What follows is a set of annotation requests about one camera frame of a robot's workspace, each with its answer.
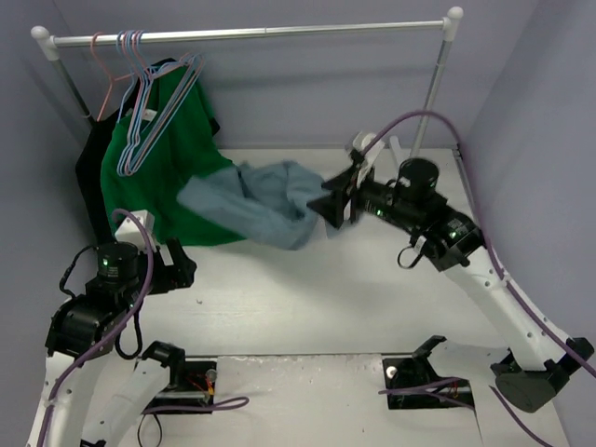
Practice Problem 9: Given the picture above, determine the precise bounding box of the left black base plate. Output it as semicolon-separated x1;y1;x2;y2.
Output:
145;358;218;414

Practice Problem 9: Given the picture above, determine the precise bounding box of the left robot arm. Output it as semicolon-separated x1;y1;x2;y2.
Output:
27;238;196;446

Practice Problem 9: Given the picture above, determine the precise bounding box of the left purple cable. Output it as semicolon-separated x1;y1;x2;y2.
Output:
36;208;251;446

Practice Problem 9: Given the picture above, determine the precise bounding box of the green t-shirt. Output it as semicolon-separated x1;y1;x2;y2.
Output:
101;83;242;247

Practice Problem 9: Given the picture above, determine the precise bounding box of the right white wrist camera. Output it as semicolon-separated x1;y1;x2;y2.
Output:
346;131;386;174

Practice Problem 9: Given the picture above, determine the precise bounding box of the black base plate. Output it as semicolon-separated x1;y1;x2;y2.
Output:
378;335;475;411
145;358;218;414

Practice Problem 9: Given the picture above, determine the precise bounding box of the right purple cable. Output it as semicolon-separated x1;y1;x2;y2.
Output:
362;110;596;447

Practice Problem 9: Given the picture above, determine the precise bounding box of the purple cable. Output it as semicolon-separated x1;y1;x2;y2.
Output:
36;208;251;446
362;110;596;447

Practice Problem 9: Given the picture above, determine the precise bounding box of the black t-shirt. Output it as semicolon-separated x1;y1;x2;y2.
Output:
74;57;221;238

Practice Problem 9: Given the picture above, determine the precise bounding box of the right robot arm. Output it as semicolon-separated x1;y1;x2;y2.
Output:
307;157;595;413

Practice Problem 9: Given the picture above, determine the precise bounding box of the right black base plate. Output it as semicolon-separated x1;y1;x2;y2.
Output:
378;335;475;411

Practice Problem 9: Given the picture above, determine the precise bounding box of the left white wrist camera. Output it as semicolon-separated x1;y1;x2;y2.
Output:
115;210;156;251

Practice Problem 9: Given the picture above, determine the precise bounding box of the silver clothes rack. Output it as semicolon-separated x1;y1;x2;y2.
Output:
30;6;465;159

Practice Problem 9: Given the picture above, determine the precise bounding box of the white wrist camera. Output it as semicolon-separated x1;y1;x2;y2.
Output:
346;131;386;174
115;210;156;251

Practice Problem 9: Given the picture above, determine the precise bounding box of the blue-grey t-shirt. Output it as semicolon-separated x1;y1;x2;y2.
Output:
177;161;327;251

